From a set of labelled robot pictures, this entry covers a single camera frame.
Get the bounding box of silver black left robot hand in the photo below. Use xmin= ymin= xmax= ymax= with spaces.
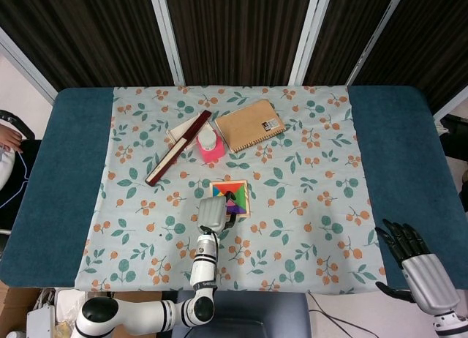
xmin=197 ymin=191 xmax=238 ymax=234

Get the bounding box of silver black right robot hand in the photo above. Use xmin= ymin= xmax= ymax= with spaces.
xmin=374 ymin=217 xmax=461 ymax=316

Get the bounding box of orange large triangle tangram piece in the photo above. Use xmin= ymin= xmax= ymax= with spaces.
xmin=214 ymin=182 xmax=246 ymax=197

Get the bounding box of green triangle tangram piece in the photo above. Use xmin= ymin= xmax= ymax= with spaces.
xmin=235 ymin=184 xmax=249 ymax=211

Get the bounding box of wooden tangram tray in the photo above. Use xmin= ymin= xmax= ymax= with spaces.
xmin=209 ymin=179 xmax=252 ymax=218

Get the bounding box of floral print tablecloth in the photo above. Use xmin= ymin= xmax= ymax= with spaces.
xmin=75 ymin=85 xmax=388 ymax=292

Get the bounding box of dark red wooden bar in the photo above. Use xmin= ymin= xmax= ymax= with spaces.
xmin=145 ymin=110 xmax=214 ymax=187

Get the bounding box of white round jar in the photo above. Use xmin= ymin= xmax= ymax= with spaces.
xmin=197 ymin=129 xmax=218 ymax=151

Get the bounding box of white folding fan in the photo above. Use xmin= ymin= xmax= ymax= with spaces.
xmin=165 ymin=119 xmax=212 ymax=149

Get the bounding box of brown stitched notebook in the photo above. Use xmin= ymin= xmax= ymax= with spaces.
xmin=214 ymin=99 xmax=287 ymax=154

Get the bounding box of teal table cover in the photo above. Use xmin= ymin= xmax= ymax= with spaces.
xmin=0 ymin=84 xmax=468 ymax=291

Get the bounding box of dark folding screen panel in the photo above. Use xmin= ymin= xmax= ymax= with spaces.
xmin=0 ymin=0 xmax=186 ymax=101
xmin=347 ymin=0 xmax=468 ymax=120
xmin=148 ymin=0 xmax=332 ymax=87
xmin=292 ymin=0 xmax=409 ymax=87

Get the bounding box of white power adapter box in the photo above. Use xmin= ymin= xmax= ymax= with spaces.
xmin=26 ymin=303 xmax=56 ymax=338

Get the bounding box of cardboard box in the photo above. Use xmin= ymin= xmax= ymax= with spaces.
xmin=0 ymin=285 xmax=42 ymax=338

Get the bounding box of seated bystander person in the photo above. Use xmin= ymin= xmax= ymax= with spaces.
xmin=0 ymin=119 xmax=23 ymax=192

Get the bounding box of black cable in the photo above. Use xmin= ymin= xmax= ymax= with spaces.
xmin=306 ymin=292 xmax=372 ymax=338

